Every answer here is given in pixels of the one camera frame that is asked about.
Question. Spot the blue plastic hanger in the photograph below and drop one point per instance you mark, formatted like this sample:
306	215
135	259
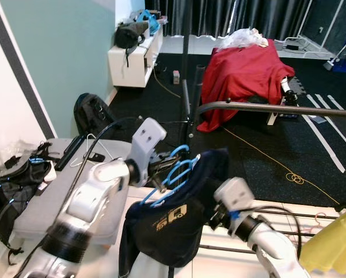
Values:
179	149

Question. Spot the navy shirt with yellow print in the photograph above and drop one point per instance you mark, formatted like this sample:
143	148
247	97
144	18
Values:
179	231

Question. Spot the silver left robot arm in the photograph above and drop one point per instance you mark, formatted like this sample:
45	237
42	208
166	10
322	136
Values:
95	191

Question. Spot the small black device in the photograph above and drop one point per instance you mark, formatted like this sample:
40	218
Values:
95	157

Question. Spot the black backpack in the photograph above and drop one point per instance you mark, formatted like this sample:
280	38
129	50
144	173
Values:
92	113

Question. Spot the small grey box device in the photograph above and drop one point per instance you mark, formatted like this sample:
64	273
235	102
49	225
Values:
176	77

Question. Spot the long black bar device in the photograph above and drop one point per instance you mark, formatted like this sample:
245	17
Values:
69	153

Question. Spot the white shelf cabinet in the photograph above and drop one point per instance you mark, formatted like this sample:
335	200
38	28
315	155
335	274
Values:
129	66

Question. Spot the yellow printed t-shirt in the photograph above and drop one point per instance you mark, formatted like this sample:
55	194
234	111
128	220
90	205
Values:
335	243

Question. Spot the grey padded bench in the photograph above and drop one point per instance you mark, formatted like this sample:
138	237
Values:
45	208

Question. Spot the red cloth cover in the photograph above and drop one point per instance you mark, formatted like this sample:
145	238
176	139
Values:
242	75

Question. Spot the black metal clothes rack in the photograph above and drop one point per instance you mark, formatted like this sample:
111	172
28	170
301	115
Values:
277	108

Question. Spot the black fabric bag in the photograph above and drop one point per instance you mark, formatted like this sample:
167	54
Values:
129	35

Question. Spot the blue plastic bag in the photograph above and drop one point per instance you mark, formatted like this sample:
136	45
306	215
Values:
151	22

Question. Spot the white and black machine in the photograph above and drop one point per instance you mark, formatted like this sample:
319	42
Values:
286	87

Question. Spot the white plastic bag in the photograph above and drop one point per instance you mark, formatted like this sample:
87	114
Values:
242	39

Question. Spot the black power adapter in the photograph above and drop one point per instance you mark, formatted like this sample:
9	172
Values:
293	46

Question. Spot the blue headed floor mop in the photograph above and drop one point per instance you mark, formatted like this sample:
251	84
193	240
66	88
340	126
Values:
338	65

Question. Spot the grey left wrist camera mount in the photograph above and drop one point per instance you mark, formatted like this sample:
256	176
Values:
147	139

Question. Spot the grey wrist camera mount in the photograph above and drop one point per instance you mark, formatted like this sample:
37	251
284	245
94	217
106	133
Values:
147	139
234	194

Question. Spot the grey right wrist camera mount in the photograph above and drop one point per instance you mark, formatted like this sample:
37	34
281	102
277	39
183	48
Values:
234	194

